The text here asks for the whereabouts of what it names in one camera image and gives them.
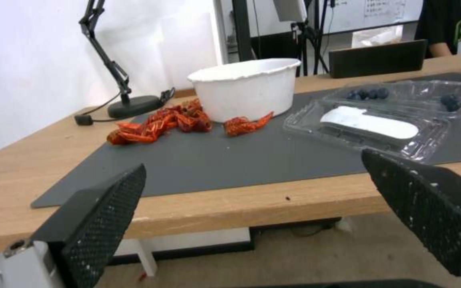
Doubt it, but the black desk lamp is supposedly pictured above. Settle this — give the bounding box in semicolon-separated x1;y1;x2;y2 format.
78;0;162;118

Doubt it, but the white table leg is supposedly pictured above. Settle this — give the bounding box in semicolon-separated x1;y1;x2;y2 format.
136;238;159;276

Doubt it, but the dark grey table mat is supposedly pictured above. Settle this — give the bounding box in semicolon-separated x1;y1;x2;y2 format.
30;72;461;209

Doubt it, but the white label in container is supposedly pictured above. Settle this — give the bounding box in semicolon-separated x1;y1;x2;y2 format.
319;106;419;139

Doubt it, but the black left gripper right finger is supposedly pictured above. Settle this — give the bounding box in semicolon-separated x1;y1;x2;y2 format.
361;148;461;277

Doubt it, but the single blueberry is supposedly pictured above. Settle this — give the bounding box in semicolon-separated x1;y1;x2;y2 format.
440;94;461;112

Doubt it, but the white paper bowl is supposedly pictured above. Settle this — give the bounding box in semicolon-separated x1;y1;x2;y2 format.
186;58;302;123

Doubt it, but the blueberry cluster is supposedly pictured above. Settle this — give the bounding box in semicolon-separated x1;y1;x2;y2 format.
346;87;391;100

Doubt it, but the dark wooden box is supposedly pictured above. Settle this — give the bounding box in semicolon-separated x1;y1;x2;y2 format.
329;39;429;79

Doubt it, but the person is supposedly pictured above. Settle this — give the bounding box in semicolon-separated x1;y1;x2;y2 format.
413;0;461;58

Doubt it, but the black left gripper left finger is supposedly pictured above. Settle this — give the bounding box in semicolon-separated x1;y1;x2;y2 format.
0;163;147;288

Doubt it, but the clear plastic takeout container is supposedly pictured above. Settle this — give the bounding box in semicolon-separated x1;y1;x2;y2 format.
282;80;461;164

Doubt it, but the whiteboard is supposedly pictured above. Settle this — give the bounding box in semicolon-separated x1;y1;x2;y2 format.
305;0;425;34

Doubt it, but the red crayfish piece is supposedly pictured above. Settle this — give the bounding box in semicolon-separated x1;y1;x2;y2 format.
223;111;275;138

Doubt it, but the black tripod stand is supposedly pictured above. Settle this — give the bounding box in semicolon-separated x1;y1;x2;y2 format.
290;0;331;76

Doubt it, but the black lamp cable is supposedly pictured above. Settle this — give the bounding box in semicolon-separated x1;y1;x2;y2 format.
74;87;176;126

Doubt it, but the red crayfish pile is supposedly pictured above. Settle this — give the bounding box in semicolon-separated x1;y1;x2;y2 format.
106;99;214;146

